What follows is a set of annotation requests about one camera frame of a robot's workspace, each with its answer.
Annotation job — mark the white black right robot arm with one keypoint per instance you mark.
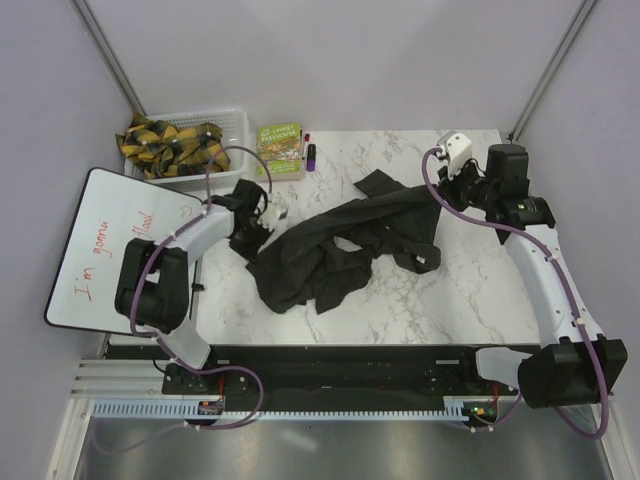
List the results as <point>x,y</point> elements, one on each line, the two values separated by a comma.
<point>576,363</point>

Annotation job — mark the white whiteboard black frame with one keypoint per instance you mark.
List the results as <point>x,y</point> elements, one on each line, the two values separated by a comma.
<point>113,209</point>

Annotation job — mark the white plastic basket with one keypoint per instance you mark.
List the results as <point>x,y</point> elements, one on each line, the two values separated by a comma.
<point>235,126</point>

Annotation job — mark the green paperback book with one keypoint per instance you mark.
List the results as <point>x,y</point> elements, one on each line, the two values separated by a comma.
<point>280,148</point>

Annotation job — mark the aluminium frame post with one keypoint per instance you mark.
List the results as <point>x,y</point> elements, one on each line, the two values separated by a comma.
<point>564,47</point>
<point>110,59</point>

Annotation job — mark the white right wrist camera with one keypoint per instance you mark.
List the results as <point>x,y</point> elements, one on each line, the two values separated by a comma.
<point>455,149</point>

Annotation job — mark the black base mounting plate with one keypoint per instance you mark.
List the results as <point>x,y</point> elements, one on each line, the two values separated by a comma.
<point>338,379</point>

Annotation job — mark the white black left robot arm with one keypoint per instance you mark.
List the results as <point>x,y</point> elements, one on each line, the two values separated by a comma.
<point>154,290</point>

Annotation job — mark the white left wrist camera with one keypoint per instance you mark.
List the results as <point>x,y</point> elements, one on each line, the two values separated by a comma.
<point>275,212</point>

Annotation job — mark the right aluminium frame post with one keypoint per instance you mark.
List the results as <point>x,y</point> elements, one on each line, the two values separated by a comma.
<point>564,47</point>

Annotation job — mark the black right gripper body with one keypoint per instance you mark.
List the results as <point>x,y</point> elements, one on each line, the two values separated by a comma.
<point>467,187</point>

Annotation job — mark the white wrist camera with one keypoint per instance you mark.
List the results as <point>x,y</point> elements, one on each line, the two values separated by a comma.
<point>275,212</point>
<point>455,149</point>

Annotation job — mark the red white marker pen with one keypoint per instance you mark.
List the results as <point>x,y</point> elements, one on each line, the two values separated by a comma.
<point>305,142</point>

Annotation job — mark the dark striped long sleeve shirt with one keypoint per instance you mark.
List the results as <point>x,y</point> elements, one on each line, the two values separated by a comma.
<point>330,255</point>

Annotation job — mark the white slotted cable duct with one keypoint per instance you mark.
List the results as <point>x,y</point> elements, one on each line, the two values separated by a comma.
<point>183,409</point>

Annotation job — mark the purple black marker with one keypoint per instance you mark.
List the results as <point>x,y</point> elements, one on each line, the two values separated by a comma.
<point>311,157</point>

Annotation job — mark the yellow black plaid shirt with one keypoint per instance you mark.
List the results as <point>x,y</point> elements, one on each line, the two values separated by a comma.
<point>161,149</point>

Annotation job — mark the left aluminium frame post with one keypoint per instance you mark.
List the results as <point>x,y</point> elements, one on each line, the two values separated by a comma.
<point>110,59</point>

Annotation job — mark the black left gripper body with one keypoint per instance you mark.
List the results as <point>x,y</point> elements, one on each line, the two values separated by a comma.
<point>250,242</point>

